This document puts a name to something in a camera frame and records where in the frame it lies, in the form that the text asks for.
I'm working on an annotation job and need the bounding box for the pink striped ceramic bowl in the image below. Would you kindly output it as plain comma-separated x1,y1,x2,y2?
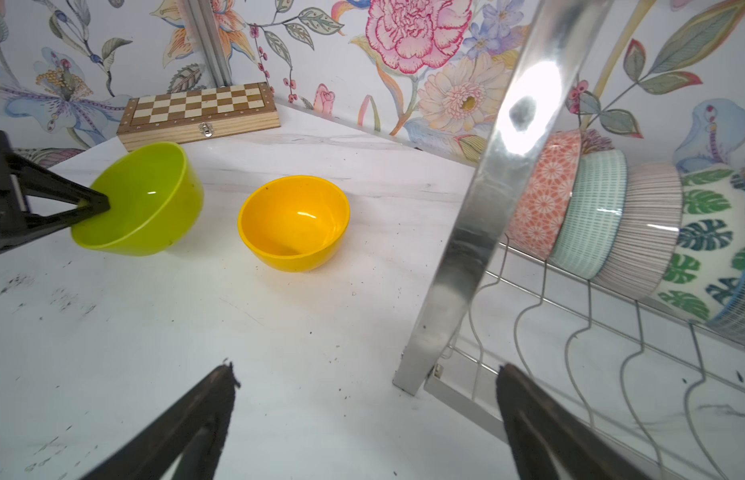
595,163,683,300

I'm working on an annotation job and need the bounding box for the lime green plastic bowl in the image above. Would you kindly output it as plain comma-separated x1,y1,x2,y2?
72,142,204,256

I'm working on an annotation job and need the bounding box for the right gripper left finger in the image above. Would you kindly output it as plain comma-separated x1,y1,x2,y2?
84,363,240,479

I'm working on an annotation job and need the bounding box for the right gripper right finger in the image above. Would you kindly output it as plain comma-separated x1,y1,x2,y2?
496,364,647,479

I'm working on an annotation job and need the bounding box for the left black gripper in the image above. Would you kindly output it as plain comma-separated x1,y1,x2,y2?
0,131,110,254

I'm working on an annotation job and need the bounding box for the two-tier steel dish rack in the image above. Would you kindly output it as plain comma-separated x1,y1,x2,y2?
394,1,745,479

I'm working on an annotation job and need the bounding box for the wooden chess board box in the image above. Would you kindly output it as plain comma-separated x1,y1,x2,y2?
118,82,280,152

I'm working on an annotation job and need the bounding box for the pale green ceramic bowl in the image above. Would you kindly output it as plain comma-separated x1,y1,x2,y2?
549,150,628,280

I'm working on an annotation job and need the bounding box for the green leaf pattern bowl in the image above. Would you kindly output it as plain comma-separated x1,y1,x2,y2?
651,167,745,323

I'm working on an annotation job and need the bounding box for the orange yellow plastic bowl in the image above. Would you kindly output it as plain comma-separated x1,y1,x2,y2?
238,175,350,273

